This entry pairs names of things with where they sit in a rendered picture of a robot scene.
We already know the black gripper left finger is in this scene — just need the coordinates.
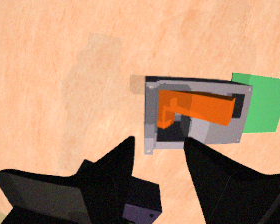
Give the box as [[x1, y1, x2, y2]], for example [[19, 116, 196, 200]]
[[0, 136, 136, 224]]

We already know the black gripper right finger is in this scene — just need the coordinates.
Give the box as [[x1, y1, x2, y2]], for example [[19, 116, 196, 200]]
[[184, 137, 280, 224]]

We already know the orange block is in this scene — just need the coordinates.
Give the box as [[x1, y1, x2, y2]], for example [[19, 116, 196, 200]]
[[157, 89, 236, 129]]

